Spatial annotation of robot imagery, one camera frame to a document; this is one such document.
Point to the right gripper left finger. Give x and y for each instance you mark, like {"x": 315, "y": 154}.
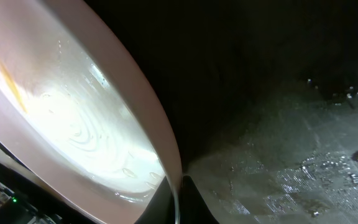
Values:
{"x": 161, "y": 208}

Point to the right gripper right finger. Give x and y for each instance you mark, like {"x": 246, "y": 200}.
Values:
{"x": 193, "y": 209}

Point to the dark brown tray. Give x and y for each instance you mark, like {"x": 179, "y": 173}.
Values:
{"x": 262, "y": 97}

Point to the pink-white plate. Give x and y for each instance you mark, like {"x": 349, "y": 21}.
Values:
{"x": 77, "y": 110}

